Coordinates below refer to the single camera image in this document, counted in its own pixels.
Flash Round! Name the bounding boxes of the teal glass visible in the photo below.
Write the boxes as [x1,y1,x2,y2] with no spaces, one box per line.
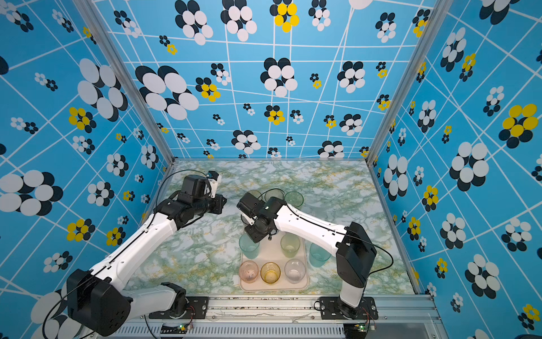
[309,243,331,268]
[239,233,260,260]

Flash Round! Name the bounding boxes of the frosted light green glass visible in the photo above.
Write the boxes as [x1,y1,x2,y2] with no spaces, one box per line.
[280,233,301,258]

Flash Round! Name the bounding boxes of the yellow glass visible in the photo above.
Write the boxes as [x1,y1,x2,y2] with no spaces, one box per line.
[248,190,263,200]
[263,189,285,201]

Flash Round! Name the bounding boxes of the green clear glass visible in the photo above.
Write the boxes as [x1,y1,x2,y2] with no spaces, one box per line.
[285,191,304,208]

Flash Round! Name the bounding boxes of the olive clear small glass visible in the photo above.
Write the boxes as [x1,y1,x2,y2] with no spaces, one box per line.
[261,262,281,285]

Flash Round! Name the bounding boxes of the frosted pink glass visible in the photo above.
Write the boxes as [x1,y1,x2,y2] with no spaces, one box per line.
[239,261,260,283]

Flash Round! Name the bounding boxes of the frosted white glass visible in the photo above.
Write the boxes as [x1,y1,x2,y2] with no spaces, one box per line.
[285,258,306,284]

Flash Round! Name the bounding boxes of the dark grey clear glass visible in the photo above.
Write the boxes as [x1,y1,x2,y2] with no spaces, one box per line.
[240,214,250,226]

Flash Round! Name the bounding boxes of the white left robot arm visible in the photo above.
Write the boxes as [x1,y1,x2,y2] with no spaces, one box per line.
[66,194,227,336]

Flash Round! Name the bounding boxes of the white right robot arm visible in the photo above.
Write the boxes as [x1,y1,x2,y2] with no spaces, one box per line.
[237,193,377,319]

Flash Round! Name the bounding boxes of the beige rectangular tray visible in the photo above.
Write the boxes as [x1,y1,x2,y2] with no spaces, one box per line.
[239,232,309,292]

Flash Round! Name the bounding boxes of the green circuit board left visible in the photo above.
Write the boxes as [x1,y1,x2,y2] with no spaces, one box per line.
[160,324,193,336]

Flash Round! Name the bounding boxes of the green circuit board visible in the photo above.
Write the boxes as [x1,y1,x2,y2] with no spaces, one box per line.
[160,324,193,336]
[343,323,370,339]

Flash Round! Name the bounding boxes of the green circuit board right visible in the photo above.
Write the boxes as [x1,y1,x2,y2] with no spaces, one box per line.
[343,323,370,339]

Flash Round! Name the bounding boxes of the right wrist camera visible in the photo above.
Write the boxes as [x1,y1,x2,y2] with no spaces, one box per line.
[237,192,265,220]

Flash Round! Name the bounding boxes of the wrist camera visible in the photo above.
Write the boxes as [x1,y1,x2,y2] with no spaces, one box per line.
[237,192,265,220]
[181,171,222,199]

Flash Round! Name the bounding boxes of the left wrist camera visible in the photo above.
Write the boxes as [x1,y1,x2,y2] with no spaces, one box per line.
[181,171,222,199]

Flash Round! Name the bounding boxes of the aluminium front rail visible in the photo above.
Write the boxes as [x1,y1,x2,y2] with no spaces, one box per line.
[114,295,448,338]

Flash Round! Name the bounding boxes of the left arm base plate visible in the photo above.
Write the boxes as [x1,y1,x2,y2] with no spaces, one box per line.
[148,296,210,320]

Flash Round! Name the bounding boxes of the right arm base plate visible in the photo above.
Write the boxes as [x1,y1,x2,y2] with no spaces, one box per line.
[317,297,379,321]

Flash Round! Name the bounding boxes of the aluminium corner post left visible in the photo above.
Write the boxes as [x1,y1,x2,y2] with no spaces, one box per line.
[74,1,174,166]

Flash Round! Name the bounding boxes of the aluminium corner post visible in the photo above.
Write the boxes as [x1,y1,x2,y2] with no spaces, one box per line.
[74,1,174,166]
[366,0,453,165]

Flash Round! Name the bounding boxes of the aluminium corner post right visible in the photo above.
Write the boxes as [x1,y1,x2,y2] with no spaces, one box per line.
[366,0,453,165]

